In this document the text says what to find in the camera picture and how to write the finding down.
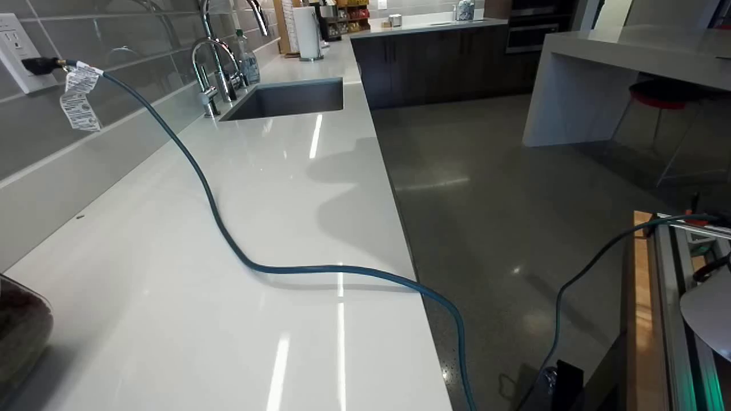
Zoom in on dark undermount sink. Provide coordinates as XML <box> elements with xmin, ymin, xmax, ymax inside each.
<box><xmin>224</xmin><ymin>78</ymin><xmax>343</xmax><ymax>122</ymax></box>

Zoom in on dark wood base cabinets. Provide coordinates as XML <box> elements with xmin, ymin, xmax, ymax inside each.
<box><xmin>351</xmin><ymin>28</ymin><xmax>538</xmax><ymax>110</ymax></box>

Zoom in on chrome kitchen faucet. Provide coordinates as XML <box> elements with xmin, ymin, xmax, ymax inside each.
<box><xmin>189</xmin><ymin>0</ymin><xmax>243</xmax><ymax>118</ymax></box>

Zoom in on built-in black oven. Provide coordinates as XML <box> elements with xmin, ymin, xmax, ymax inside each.
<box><xmin>507</xmin><ymin>0</ymin><xmax>575</xmax><ymax>52</ymax></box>

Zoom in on white kitchen island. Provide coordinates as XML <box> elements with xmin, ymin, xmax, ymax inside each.
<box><xmin>522</xmin><ymin>25</ymin><xmax>731</xmax><ymax>146</ymax></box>

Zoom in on red bar stool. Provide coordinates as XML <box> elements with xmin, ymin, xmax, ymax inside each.
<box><xmin>609</xmin><ymin>78</ymin><xmax>709</xmax><ymax>185</ymax></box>

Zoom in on wooden robot cart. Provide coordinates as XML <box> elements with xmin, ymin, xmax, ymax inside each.
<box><xmin>620</xmin><ymin>212</ymin><xmax>731</xmax><ymax>411</ymax></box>

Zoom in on black power plug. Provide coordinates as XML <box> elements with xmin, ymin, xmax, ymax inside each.
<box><xmin>20</xmin><ymin>58</ymin><xmax>63</xmax><ymax>76</ymax></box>

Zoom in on dark object on counter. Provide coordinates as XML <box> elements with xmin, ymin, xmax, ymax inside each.
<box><xmin>0</xmin><ymin>275</ymin><xmax>52</xmax><ymax>407</ymax></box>

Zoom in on white cable tag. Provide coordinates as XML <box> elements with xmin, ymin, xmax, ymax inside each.
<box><xmin>58</xmin><ymin>61</ymin><xmax>100</xmax><ymax>132</ymax></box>

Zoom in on teal power cable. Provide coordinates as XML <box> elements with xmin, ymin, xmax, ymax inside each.
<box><xmin>49</xmin><ymin>59</ymin><xmax>731</xmax><ymax>411</ymax></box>

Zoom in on white wall outlet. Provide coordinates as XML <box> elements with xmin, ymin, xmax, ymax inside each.
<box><xmin>0</xmin><ymin>15</ymin><xmax>57</xmax><ymax>94</ymax></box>

